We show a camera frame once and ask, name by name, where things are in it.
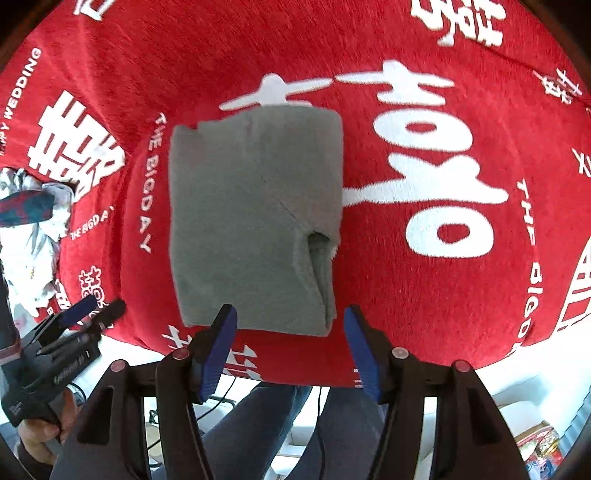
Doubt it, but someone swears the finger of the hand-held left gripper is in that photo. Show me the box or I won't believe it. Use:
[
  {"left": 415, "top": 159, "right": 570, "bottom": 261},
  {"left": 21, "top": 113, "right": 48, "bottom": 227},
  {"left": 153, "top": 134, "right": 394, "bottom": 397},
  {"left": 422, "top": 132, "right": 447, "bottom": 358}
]
[
  {"left": 39, "top": 299, "right": 127, "bottom": 356},
  {"left": 21, "top": 295, "right": 99, "bottom": 352}
]

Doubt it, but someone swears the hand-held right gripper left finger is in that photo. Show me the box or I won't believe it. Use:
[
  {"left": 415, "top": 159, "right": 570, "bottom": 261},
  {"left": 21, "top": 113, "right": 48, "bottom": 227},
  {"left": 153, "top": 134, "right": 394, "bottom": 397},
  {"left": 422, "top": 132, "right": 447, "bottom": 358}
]
[{"left": 50, "top": 304, "right": 238, "bottom": 480}]

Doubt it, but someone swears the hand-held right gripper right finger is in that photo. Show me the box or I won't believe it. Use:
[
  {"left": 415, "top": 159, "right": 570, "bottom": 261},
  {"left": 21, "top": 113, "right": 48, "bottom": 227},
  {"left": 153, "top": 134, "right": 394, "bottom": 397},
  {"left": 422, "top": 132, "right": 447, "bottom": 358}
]
[{"left": 344, "top": 305, "right": 532, "bottom": 480}]

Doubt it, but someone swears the grey small garment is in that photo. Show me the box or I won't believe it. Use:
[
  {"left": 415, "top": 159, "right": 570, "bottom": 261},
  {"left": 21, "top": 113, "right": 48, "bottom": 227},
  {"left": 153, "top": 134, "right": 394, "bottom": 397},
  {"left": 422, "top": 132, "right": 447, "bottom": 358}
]
[{"left": 168, "top": 105, "right": 345, "bottom": 337}]

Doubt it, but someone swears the person's left hand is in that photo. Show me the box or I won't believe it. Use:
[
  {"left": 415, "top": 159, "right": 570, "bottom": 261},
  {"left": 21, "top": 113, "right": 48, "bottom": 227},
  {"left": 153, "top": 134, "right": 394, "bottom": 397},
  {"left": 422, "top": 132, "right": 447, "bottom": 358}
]
[{"left": 17, "top": 390, "right": 77, "bottom": 464}]

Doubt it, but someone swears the person's right leg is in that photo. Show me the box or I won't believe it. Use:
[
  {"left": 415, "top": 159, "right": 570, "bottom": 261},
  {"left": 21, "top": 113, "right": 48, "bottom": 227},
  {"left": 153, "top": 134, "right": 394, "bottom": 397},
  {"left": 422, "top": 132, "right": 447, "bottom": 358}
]
[{"left": 286, "top": 387, "right": 393, "bottom": 480}]

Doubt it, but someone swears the person's leg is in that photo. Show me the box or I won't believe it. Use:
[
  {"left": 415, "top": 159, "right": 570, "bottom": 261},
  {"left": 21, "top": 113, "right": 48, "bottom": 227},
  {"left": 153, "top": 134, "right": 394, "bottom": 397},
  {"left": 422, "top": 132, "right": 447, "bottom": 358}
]
[
  {"left": 286, "top": 387, "right": 393, "bottom": 480},
  {"left": 152, "top": 382, "right": 315, "bottom": 480}
]

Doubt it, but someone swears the person's left leg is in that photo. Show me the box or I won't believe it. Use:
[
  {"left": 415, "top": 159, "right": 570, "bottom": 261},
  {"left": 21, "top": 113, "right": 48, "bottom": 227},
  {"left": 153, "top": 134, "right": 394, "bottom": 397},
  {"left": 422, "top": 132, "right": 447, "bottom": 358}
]
[{"left": 152, "top": 382, "right": 315, "bottom": 480}]

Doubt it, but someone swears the white printed crumpled cloth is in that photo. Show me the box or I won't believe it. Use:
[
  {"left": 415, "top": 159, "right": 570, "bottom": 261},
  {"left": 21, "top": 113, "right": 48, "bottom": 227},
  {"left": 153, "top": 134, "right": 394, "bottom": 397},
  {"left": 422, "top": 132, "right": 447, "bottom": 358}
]
[{"left": 0, "top": 168, "right": 77, "bottom": 319}]

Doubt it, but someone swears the red printed blanket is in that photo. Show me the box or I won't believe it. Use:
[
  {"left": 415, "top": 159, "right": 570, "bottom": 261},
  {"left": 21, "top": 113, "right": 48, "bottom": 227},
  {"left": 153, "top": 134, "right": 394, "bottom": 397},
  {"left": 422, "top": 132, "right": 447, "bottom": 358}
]
[{"left": 0, "top": 0, "right": 591, "bottom": 389}]

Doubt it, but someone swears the dark blue red cloth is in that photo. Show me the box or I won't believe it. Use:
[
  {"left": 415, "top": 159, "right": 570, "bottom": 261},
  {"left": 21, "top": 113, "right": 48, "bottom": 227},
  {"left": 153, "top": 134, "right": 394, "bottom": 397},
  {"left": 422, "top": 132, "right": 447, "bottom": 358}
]
[{"left": 0, "top": 191, "right": 55, "bottom": 228}]

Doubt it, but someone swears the colourful printed box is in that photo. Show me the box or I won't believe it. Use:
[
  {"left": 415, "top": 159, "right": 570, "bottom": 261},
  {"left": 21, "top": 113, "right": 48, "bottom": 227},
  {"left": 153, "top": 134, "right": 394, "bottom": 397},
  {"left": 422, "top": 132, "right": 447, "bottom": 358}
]
[{"left": 515, "top": 420, "right": 566, "bottom": 476}]

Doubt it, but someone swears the black cable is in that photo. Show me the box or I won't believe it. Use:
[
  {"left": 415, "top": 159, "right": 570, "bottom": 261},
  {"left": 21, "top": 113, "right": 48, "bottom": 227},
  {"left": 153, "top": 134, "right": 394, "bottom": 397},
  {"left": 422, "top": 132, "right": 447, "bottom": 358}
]
[
  {"left": 196, "top": 377, "right": 241, "bottom": 418},
  {"left": 316, "top": 387, "right": 328, "bottom": 480}
]

